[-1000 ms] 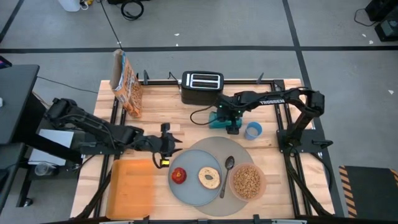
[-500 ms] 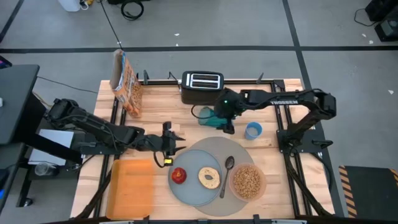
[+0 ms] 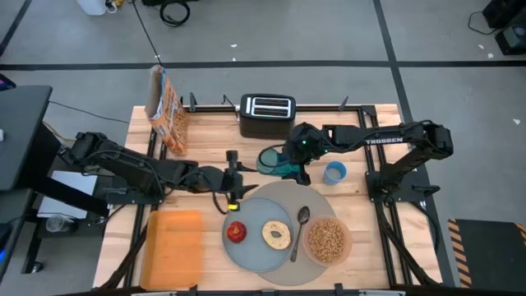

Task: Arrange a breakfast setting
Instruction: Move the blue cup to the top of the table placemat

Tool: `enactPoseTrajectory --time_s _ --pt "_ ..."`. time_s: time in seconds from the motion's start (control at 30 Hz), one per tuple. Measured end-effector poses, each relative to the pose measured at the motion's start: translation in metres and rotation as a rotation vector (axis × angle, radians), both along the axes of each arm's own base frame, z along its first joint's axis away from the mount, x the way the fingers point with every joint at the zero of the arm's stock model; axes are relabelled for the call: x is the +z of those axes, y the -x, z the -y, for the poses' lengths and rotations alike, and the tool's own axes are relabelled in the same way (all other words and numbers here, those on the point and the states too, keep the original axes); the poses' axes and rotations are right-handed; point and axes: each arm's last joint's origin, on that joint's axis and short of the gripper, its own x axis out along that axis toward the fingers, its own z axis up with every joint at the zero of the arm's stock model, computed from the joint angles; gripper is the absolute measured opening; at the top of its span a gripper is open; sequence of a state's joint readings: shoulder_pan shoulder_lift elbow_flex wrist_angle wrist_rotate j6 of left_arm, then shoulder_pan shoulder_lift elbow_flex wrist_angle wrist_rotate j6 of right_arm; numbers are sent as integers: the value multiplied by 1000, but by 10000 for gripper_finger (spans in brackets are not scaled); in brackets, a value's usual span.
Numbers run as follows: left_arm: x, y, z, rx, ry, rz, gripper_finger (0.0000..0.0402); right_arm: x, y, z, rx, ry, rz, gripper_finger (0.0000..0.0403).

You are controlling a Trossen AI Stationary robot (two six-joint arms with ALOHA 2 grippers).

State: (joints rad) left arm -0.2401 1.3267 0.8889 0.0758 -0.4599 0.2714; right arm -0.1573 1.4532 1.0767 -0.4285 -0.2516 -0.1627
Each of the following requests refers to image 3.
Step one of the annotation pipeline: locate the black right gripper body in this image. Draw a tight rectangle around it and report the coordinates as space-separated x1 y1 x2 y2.
283 123 330 166

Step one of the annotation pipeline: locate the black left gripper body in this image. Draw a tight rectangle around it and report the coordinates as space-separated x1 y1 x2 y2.
201 150 243 212

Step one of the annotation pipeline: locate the dark metal spoon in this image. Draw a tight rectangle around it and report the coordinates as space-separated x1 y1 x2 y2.
289 205 311 264

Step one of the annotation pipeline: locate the red apple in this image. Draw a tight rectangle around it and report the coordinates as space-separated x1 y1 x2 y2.
225 220 248 244

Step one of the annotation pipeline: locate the bagel half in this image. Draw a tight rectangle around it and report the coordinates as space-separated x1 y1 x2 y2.
261 220 293 252

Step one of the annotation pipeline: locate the orange Cheerios Protein cereal box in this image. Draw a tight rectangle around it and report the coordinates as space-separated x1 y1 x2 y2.
145 64 191 157

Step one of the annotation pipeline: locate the round speckled placemat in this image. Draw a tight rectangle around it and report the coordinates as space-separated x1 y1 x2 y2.
245 179 343 287

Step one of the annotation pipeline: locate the light blue cup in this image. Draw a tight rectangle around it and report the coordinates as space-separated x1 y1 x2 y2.
322 160 348 187

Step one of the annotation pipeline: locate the black two-slot toaster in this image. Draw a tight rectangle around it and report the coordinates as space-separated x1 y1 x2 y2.
238 93 298 141

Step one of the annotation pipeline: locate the round grey plate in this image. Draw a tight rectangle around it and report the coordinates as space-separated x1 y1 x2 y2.
221 197 296 274

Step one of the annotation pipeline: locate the toasted cereal rings heap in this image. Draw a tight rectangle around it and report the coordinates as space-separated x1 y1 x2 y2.
307 219 347 265

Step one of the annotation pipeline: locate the white bowl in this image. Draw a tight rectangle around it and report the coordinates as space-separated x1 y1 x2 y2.
302 215 354 269

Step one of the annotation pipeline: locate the clear plastic cup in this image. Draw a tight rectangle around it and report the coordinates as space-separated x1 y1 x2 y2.
45 214 76 234

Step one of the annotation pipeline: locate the black yellow hazard mat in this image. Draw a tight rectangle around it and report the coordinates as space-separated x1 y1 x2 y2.
447 217 526 289

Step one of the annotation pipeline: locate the black side desk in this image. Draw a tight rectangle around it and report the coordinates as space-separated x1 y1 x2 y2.
0 84 55 192

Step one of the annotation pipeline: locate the white bin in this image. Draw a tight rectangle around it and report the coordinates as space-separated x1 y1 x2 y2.
75 0 108 17

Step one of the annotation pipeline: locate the black equipment box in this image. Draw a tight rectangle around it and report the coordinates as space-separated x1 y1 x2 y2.
482 0 526 57

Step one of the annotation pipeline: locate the black metal table frame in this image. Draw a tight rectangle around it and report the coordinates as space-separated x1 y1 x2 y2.
96 102 447 295

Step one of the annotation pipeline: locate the coiled black cable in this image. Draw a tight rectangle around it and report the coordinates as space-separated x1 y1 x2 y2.
159 0 191 28

